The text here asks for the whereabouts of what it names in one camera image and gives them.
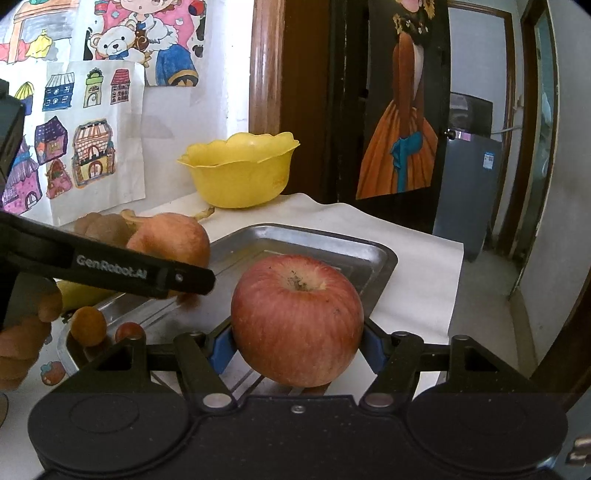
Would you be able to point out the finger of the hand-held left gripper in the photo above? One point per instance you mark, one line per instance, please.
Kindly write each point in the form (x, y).
(115, 270)

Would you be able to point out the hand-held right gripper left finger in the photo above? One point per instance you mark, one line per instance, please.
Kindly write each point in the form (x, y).
(221, 350)

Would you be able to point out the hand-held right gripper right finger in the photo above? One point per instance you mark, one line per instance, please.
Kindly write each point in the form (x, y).
(374, 350)

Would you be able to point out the kiwi with orange sticker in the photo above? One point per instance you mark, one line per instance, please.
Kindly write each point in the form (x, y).
(108, 230)

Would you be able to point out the yellow banana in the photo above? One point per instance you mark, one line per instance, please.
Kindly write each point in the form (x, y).
(130, 214)
(78, 295)

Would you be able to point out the brown kiwi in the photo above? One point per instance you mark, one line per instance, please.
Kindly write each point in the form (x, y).
(82, 227)

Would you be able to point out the small orange tangerine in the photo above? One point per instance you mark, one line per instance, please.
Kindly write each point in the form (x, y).
(87, 325)

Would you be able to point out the red cherry tomato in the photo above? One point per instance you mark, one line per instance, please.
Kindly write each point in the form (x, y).
(128, 331)

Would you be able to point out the wrinkled red apple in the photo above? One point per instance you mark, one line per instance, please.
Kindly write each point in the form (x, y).
(171, 240)

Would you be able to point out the metal tray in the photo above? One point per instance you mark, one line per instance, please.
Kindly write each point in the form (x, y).
(323, 249)

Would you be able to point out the yellow plastic bowl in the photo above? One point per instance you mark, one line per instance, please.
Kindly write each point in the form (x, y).
(240, 180)

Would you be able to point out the person's left hand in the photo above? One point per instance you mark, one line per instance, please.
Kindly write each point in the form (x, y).
(23, 341)

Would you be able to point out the coloured houses drawing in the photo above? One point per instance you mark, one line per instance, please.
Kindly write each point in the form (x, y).
(124, 175)

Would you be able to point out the white printed tablecloth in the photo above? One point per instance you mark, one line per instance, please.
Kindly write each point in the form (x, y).
(406, 258)

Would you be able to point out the coloured figure drawing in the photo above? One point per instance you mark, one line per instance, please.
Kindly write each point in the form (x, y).
(37, 27)

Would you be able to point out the girl with teddy drawing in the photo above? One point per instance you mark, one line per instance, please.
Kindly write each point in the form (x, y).
(175, 60)

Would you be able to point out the lady in dress poster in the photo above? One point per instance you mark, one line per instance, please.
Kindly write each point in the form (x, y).
(401, 138)

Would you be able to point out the black door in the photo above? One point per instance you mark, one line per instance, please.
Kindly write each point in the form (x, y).
(351, 115)

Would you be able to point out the wooden door frame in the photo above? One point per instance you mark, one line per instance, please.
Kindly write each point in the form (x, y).
(268, 92)

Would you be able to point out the dark brown doorway frame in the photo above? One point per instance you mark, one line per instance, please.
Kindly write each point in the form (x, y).
(517, 138)

